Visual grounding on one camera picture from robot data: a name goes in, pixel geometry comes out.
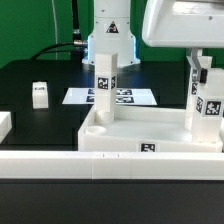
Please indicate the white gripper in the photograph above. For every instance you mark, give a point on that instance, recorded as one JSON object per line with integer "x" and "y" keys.
{"x": 185, "y": 24}

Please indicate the left white barrier block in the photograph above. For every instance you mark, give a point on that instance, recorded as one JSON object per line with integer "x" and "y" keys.
{"x": 5, "y": 124}

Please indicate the white front rail barrier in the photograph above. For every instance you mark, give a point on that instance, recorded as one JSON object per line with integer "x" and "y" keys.
{"x": 102, "y": 165}

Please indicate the white desk top tray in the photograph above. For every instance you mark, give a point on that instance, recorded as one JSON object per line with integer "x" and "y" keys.
{"x": 142, "y": 129}

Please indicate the marker tag sheet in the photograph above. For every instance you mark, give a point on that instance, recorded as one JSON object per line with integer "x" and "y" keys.
{"x": 142, "y": 97}

